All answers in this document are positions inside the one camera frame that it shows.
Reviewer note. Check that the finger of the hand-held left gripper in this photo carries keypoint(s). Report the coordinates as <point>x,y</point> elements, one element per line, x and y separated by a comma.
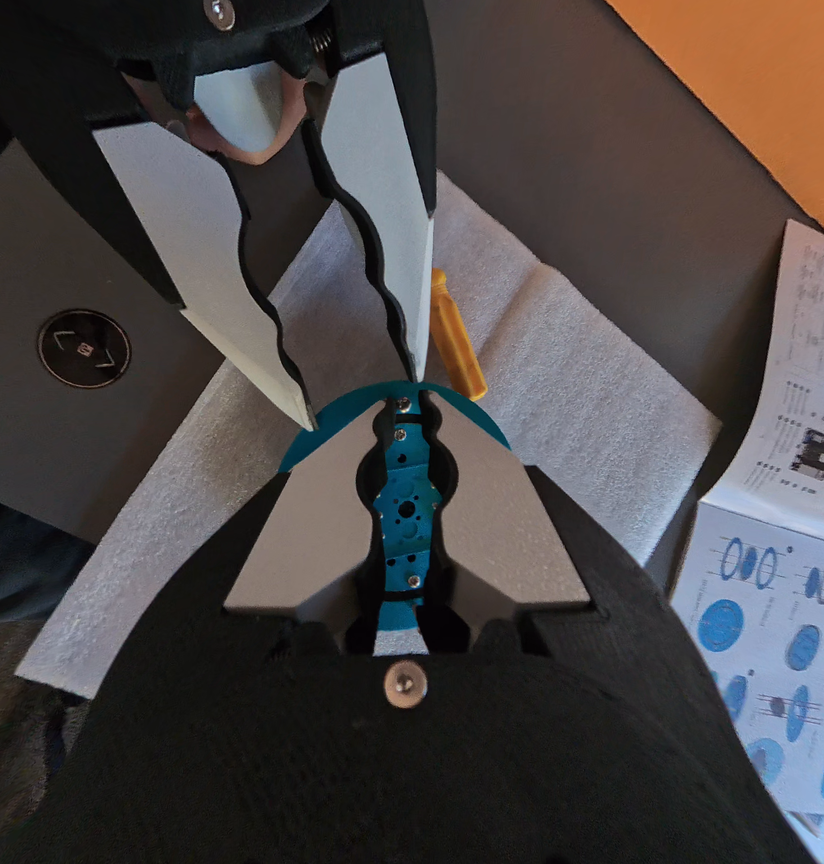
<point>175,223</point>
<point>378,148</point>

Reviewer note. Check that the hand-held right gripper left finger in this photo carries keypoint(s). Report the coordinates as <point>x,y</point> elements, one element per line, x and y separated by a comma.
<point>304,540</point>

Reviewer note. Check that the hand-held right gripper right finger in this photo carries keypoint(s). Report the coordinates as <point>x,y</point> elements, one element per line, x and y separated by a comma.
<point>513,540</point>

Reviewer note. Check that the blue round metal base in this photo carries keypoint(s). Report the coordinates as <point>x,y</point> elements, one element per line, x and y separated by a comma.
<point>408,493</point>

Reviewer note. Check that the dark grey desk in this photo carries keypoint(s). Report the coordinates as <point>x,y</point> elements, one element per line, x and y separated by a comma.
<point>587,135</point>

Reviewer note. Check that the person's left hand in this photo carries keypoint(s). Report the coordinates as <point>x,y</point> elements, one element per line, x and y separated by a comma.
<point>250,159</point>

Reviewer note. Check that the white foam sheet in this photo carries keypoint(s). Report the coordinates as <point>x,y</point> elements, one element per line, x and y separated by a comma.
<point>587,418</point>

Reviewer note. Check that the open instruction booklet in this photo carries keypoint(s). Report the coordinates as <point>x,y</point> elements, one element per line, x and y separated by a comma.
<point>756,607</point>

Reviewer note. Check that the person's dark pants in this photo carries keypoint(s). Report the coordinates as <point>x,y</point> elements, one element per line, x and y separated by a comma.
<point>20,560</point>

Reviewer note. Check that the orange cardboard box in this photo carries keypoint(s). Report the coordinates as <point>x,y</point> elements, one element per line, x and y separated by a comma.
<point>756,81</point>

